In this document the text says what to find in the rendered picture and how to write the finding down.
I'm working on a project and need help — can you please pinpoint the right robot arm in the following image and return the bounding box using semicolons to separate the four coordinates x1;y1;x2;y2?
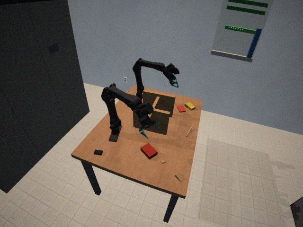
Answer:
101;83;154;142

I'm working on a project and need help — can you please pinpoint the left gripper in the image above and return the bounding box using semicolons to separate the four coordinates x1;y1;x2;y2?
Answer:
167;76;179;88

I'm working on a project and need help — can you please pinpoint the yellow sponge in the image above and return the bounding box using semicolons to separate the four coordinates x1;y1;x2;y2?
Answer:
185;102;196;111

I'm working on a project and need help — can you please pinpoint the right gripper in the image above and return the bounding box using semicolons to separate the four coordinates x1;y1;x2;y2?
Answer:
139;118;160;138

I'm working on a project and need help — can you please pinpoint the brown wooden rail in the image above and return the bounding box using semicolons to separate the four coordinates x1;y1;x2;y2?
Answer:
148;97;160;119

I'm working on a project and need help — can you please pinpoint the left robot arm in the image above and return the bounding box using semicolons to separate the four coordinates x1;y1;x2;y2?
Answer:
133;58;179;100

